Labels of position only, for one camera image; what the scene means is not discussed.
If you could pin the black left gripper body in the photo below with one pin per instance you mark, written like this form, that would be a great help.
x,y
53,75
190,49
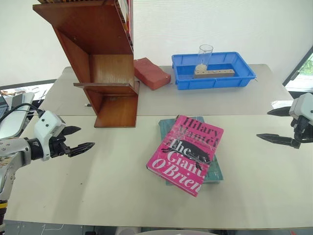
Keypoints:
x,y
57,147

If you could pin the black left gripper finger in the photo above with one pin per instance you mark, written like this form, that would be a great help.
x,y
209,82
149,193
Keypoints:
x,y
72,129
82,147

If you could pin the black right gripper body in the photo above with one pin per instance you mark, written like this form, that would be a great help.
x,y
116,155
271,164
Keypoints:
x,y
303,132

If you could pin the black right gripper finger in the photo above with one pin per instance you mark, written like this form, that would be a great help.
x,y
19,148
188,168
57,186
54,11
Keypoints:
x,y
276,139
281,112

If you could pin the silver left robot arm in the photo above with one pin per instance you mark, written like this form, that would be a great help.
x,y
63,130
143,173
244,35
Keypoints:
x,y
13,151

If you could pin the teal hardcover book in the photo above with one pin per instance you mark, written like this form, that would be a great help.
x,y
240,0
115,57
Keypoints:
x,y
215,171

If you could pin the brown wooden bookshelf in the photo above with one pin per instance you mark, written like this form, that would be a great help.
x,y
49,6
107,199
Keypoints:
x,y
97,49

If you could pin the pink hardcover book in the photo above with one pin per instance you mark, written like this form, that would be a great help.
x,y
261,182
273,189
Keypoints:
x,y
185,154

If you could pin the blue plastic bin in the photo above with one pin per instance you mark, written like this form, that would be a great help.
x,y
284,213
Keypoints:
x,y
212,80

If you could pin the wooden block with holes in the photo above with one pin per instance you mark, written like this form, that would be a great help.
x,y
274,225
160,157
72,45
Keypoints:
x,y
215,73

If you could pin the clear glass tumbler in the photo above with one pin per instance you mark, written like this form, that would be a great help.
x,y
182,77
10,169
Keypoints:
x,y
205,57

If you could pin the red brick-shaped block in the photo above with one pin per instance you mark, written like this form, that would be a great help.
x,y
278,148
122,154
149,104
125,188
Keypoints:
x,y
150,74

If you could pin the red and white shelved books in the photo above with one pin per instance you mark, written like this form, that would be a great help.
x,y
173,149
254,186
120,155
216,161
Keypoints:
x,y
127,19

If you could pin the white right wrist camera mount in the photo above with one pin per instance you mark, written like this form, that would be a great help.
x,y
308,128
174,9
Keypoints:
x,y
302,105

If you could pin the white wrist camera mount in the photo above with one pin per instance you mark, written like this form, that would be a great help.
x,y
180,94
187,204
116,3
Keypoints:
x,y
47,123
302,105

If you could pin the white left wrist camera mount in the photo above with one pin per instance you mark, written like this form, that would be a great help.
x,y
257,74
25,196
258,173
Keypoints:
x,y
47,123

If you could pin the window with dark frame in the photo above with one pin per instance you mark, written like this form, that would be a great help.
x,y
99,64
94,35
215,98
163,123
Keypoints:
x,y
299,71

